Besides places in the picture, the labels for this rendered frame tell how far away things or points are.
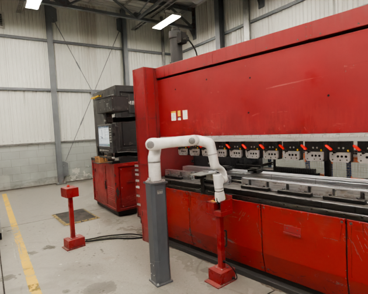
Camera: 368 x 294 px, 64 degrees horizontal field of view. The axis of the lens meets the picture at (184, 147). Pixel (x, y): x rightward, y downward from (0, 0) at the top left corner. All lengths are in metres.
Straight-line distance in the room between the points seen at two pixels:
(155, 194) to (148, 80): 1.65
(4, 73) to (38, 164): 2.71
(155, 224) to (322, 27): 2.20
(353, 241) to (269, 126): 1.14
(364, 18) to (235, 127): 1.38
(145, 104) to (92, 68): 6.64
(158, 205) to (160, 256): 0.49
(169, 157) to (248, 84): 1.62
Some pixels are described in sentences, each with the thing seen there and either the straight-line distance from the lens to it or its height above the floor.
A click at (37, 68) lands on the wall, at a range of 9.99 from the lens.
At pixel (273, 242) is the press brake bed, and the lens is 2.92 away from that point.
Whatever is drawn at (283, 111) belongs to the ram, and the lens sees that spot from 2.78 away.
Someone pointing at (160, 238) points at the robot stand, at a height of 0.46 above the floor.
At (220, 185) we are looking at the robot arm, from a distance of 2.80.
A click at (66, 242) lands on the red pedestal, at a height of 0.08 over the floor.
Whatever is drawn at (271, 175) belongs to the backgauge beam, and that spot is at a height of 0.97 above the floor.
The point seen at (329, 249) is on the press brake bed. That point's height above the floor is 0.50.
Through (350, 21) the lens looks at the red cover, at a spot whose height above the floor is 2.21.
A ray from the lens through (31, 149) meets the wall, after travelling 9.76.
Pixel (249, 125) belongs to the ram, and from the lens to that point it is 2.97.
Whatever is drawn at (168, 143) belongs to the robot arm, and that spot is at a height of 1.37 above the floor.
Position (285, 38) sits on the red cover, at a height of 2.22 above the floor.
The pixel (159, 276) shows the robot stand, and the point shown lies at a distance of 3.11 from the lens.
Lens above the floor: 1.50
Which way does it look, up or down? 4 degrees down
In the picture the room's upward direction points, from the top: 3 degrees counter-clockwise
